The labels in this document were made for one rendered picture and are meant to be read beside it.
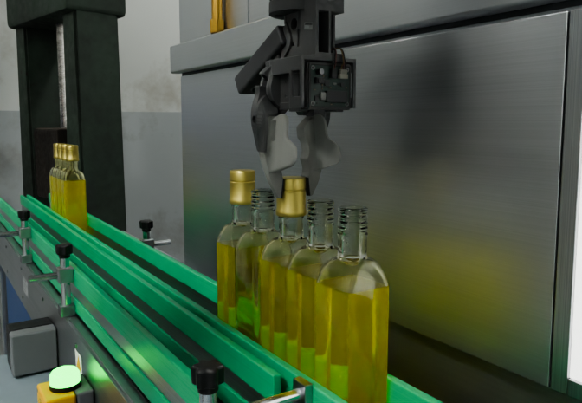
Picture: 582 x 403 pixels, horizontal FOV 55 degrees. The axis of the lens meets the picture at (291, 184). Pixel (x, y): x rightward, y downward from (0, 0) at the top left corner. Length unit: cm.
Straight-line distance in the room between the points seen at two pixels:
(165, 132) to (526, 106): 363
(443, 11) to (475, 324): 33
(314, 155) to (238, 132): 43
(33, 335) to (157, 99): 304
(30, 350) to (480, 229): 87
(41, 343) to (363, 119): 76
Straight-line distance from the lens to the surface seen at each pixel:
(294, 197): 63
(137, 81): 406
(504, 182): 59
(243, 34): 101
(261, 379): 64
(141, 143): 404
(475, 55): 61
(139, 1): 414
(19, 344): 119
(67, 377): 95
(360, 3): 76
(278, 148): 61
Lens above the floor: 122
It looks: 6 degrees down
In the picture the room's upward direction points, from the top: straight up
